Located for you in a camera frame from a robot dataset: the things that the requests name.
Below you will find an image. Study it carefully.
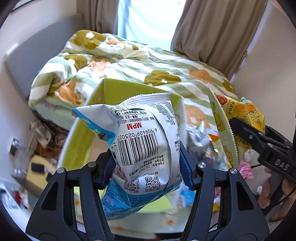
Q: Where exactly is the yellow popcorn snack bag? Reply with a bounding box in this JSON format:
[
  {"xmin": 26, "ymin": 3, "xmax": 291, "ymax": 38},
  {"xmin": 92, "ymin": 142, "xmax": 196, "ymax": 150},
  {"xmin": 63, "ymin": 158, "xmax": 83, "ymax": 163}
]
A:
[{"xmin": 209, "ymin": 90, "xmax": 265, "ymax": 168}]

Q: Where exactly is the white blue snack bag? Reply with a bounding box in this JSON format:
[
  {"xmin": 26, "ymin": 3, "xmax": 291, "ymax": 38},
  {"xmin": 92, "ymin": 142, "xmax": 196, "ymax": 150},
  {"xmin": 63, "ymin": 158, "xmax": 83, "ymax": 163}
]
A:
[{"xmin": 71, "ymin": 92, "xmax": 182, "ymax": 220}]

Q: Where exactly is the person right hand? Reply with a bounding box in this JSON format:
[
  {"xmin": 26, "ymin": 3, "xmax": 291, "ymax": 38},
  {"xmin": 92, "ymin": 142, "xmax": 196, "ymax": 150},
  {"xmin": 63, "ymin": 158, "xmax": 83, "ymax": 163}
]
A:
[{"xmin": 257, "ymin": 167, "xmax": 296, "ymax": 222}]

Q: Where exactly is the pink snack packet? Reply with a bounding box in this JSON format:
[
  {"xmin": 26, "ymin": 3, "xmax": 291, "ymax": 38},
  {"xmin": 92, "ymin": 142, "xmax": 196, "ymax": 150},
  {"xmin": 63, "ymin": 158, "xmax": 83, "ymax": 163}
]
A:
[{"xmin": 238, "ymin": 160, "xmax": 253, "ymax": 180}]

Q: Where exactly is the beige right curtain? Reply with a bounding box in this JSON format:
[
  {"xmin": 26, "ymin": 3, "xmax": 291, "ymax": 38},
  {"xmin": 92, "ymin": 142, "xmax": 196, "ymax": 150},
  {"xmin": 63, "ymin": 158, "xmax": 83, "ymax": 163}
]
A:
[{"xmin": 171, "ymin": 0, "xmax": 267, "ymax": 79}]

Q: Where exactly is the beige curtain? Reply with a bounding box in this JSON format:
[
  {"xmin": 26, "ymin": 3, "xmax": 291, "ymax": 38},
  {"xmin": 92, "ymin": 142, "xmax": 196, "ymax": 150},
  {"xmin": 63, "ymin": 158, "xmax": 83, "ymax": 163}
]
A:
[
  {"xmin": 171, "ymin": 0, "xmax": 267, "ymax": 79},
  {"xmin": 77, "ymin": 0, "xmax": 119, "ymax": 35}
]

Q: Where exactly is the floral green striped duvet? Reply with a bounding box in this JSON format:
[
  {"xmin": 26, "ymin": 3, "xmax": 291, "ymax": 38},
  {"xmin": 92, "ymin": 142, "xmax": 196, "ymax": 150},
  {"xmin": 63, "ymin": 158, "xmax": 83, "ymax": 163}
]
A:
[{"xmin": 28, "ymin": 30, "xmax": 235, "ymax": 137}]

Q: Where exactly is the grey bed headboard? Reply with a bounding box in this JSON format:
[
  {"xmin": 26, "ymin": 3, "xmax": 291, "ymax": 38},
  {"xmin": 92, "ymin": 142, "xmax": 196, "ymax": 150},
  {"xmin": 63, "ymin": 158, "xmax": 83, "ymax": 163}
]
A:
[{"xmin": 4, "ymin": 14, "xmax": 83, "ymax": 99}]

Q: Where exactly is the beige left curtain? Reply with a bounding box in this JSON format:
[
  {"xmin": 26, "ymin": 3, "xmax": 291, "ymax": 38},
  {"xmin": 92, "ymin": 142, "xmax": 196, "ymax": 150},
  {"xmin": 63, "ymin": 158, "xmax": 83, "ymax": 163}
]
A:
[{"xmin": 77, "ymin": 0, "xmax": 119, "ymax": 35}]

